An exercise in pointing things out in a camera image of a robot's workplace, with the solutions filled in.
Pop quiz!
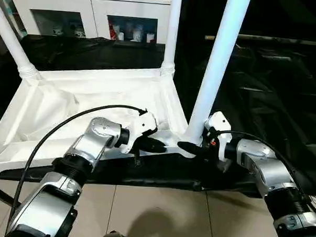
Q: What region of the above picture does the white glass door cabinet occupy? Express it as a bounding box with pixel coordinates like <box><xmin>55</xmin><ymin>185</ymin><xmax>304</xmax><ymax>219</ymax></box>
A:
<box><xmin>8</xmin><ymin>0</ymin><xmax>172</xmax><ymax>45</ymax></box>

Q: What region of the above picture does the black frame strut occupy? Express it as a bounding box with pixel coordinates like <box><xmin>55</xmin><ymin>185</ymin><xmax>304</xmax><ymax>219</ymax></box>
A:
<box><xmin>0</xmin><ymin>178</ymin><xmax>17</xmax><ymax>210</ymax></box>

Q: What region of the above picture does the white plastic table top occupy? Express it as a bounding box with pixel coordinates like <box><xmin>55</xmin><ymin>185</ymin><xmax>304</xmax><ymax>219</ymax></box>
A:
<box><xmin>0</xmin><ymin>59</ymin><xmax>203</xmax><ymax>189</ymax></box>

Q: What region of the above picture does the black work mat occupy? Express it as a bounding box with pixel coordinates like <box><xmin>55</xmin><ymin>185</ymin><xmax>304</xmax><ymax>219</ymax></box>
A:
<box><xmin>0</xmin><ymin>25</ymin><xmax>316</xmax><ymax>197</ymax></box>

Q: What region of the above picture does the red white bottle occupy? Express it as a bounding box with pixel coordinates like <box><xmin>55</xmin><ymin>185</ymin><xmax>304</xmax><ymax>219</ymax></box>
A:
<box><xmin>108</xmin><ymin>20</ymin><xmax>118</xmax><ymax>40</ymax></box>

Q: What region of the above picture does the black left wrist camera cable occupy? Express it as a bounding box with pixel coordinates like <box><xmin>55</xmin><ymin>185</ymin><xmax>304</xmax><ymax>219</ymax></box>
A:
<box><xmin>9</xmin><ymin>100</ymin><xmax>148</xmax><ymax>229</ymax></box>

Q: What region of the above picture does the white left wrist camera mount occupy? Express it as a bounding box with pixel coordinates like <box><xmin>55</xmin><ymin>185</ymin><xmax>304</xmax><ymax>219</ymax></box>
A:
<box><xmin>119</xmin><ymin>110</ymin><xmax>159</xmax><ymax>155</ymax></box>

